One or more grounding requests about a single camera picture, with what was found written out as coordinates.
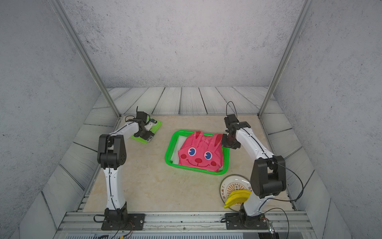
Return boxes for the green frog raincoat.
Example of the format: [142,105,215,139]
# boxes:
[130,119,162,144]

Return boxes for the pink rabbit raincoat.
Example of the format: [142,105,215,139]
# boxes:
[178,131,224,172]

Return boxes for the white raincoat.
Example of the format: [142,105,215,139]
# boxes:
[170,134,227,174]

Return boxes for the green plastic basket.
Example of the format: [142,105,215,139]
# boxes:
[165,129,231,176]

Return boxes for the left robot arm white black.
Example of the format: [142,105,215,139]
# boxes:
[97,111,162,225]

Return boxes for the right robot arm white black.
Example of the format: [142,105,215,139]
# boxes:
[222,114,287,222]

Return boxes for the round patterned plate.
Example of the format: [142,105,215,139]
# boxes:
[219,174,252,211]

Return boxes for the yellow bananas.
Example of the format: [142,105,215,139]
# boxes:
[224,190,251,209]

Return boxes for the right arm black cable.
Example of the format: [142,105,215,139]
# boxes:
[226,101,305,239]

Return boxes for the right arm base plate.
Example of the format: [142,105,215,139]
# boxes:
[220,212,269,230]

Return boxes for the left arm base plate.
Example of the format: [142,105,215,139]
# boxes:
[101,212,146,231]

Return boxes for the aluminium front rail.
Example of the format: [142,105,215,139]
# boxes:
[54,209,323,239]

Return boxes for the left frame post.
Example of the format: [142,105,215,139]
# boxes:
[49,0,121,118]

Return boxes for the frame post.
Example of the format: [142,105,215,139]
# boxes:
[258,0,314,119]
[49,0,121,118]

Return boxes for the right frame post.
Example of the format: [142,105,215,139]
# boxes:
[258,0,314,119]

